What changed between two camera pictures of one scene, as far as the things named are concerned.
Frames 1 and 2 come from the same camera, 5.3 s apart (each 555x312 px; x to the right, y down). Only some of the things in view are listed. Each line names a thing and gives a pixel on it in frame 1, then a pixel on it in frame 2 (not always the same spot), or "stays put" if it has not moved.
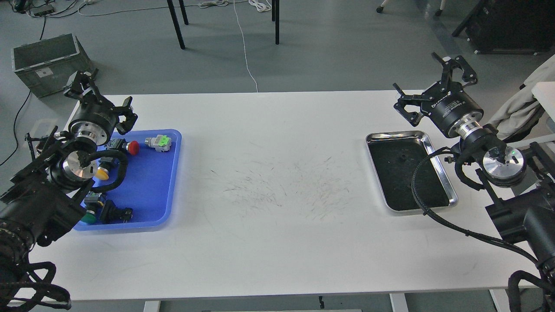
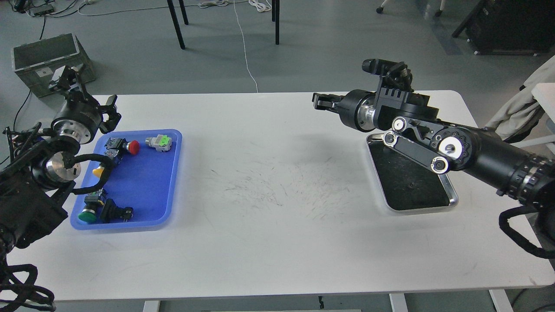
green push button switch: (92, 203) stays put
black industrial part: (110, 213) stays put
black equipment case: (513, 27) stays put
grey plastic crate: (46, 67) stays put
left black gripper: (93, 119) to (80, 116)
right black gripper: (448, 104) to (357, 109)
